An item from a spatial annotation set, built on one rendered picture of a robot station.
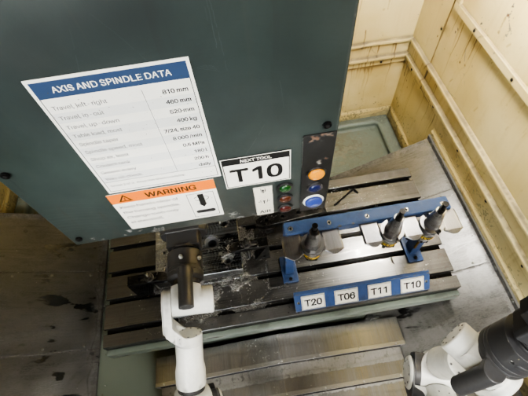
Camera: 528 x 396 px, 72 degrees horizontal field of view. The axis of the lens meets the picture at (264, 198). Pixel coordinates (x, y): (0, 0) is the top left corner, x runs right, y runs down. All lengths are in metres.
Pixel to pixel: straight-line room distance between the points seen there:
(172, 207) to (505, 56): 1.09
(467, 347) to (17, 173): 0.75
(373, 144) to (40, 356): 1.77
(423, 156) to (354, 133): 0.49
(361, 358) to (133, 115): 1.20
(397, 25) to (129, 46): 1.52
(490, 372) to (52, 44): 0.74
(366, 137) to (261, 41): 1.73
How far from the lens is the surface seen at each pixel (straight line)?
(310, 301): 1.24
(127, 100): 0.42
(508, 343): 0.71
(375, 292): 1.28
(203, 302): 0.89
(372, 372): 1.44
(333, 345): 1.40
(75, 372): 1.68
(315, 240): 0.94
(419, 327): 1.51
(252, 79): 0.41
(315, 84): 0.43
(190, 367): 0.95
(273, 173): 0.54
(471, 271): 1.54
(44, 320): 1.73
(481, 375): 0.74
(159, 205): 0.58
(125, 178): 0.53
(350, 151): 2.01
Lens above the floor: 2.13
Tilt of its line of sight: 58 degrees down
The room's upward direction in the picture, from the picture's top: 6 degrees counter-clockwise
